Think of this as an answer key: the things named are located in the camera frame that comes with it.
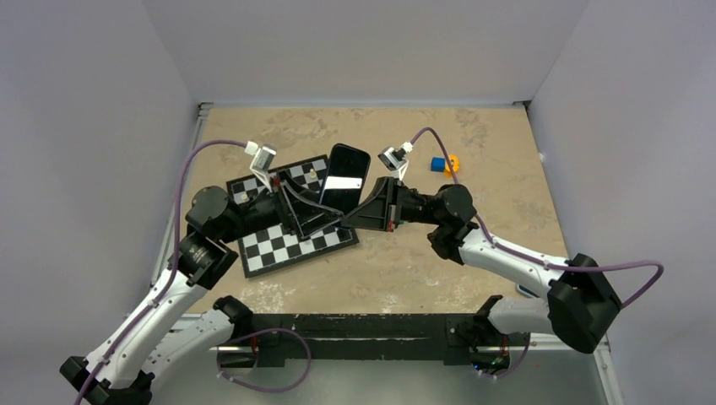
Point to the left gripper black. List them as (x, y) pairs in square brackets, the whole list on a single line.
[(279, 199)]

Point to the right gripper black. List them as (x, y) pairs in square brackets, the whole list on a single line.
[(382, 211)]

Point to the blue smartphone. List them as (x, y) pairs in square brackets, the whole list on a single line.
[(345, 177)]

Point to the black phone case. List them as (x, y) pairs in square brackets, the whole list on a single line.
[(310, 215)]

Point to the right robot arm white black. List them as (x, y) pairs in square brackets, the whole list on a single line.
[(573, 300)]

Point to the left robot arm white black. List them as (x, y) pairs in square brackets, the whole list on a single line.
[(125, 368)]

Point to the light blue cased phone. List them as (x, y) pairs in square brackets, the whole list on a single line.
[(525, 292)]

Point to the black white chessboard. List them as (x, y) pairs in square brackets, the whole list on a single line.
[(274, 248)]

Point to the blue cube block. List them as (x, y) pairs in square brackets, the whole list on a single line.
[(438, 164)]

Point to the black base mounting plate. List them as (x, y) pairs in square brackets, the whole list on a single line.
[(450, 339)]

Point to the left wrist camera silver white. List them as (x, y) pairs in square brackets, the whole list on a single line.
[(262, 158)]

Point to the orange ring block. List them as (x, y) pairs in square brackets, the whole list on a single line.
[(452, 165)]

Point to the aluminium frame rail left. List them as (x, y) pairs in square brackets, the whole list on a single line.
[(174, 221)]

